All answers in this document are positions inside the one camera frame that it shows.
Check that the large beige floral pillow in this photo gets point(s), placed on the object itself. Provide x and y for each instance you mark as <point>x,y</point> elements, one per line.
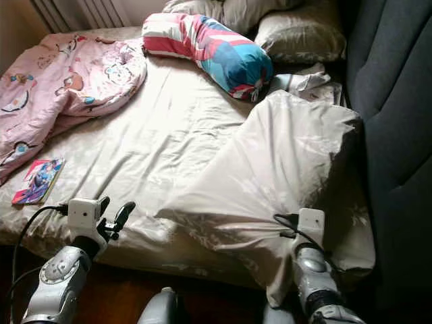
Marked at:
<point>277,169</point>

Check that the anime cover comic book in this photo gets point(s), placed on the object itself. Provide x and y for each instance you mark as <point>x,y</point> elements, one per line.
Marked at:
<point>38,182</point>

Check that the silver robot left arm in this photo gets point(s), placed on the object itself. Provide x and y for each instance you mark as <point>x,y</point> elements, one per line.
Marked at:
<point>57,280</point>

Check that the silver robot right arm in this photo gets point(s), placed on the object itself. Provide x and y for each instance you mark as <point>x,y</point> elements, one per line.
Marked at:
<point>314,270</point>

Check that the bed with beige floral sheet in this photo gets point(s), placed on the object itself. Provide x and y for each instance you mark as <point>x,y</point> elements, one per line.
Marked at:
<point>155,155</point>

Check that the silver robot right leg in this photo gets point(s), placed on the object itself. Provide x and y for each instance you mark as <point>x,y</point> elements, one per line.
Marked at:
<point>280,316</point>

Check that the pink cartoon print quilt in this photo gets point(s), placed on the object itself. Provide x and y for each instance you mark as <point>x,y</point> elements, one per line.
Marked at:
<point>54,94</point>

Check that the white patterned crumpled cloth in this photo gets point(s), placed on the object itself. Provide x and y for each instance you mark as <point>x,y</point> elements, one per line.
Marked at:
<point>304,82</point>

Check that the dark grey padded headboard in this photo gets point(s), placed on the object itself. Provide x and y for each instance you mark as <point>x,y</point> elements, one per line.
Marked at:
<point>398,101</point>

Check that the red white blue bolster pillow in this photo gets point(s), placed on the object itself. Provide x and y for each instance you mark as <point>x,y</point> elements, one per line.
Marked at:
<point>209,52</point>

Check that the grey pleated curtain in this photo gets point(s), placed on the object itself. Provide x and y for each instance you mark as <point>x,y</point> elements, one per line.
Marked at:
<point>74,12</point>

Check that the small beige floral pillow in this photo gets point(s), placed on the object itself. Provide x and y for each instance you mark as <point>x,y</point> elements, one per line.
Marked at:
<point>300,39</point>

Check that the brown-beige crumpled pillow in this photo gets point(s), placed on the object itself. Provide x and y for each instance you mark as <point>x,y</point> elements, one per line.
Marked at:
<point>236,10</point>

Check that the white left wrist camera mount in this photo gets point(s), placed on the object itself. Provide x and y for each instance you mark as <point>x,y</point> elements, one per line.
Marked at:
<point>84,214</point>

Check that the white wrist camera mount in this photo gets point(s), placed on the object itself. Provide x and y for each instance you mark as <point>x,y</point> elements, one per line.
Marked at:
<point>84,214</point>
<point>312,224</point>

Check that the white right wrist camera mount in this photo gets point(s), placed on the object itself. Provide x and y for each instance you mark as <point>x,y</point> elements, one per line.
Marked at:
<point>312,224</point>

